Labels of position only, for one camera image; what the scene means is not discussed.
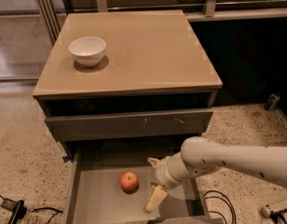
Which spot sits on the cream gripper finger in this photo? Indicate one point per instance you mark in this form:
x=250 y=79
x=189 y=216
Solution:
x=154 y=162
x=157 y=195

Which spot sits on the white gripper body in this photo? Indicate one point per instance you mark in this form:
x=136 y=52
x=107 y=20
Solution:
x=162 y=173

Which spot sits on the red apple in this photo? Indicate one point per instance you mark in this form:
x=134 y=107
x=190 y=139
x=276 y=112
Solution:
x=129 y=181

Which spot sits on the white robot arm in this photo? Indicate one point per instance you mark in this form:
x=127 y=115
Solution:
x=200 y=156

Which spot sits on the open grey middle drawer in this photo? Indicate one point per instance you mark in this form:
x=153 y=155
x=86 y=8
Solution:
x=96 y=197

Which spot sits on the closed grey top drawer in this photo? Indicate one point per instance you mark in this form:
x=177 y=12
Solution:
x=125 y=125

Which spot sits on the grey drawer cabinet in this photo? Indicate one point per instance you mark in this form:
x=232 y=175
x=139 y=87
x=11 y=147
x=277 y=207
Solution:
x=153 y=62

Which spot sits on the blue tape piece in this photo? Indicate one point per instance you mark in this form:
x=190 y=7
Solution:
x=66 y=159

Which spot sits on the white power strip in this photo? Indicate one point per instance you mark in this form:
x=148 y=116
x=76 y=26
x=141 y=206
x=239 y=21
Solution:
x=274 y=208

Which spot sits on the small grey floor device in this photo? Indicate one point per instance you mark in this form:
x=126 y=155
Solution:
x=272 y=102

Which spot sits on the white ceramic bowl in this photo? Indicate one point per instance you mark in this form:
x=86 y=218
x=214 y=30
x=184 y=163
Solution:
x=88 y=51

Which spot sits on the black power adapter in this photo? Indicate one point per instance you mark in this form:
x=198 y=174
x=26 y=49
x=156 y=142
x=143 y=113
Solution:
x=17 y=209

